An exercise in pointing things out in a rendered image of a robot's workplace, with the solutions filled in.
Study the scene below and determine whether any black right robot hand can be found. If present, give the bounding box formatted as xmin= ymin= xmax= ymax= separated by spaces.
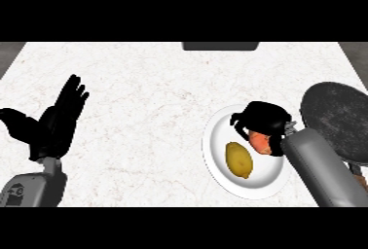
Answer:
xmin=229 ymin=100 xmax=292 ymax=158

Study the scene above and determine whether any yellow lemon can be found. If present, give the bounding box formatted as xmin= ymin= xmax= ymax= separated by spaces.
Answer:
xmin=224 ymin=141 xmax=254 ymax=180

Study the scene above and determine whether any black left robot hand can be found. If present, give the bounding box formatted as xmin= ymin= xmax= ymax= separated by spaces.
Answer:
xmin=0 ymin=74 xmax=90 ymax=162

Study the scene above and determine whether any dark grey flat appliance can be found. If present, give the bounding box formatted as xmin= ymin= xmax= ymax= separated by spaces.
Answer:
xmin=181 ymin=42 xmax=260 ymax=52

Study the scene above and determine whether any orange squash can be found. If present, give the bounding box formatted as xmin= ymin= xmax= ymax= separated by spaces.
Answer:
xmin=246 ymin=130 xmax=273 ymax=156

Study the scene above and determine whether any white round plate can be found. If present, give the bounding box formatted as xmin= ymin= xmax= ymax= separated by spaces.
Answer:
xmin=200 ymin=103 xmax=291 ymax=200

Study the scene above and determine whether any dark grey frying pan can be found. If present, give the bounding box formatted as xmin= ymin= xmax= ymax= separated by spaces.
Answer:
xmin=298 ymin=81 xmax=368 ymax=196

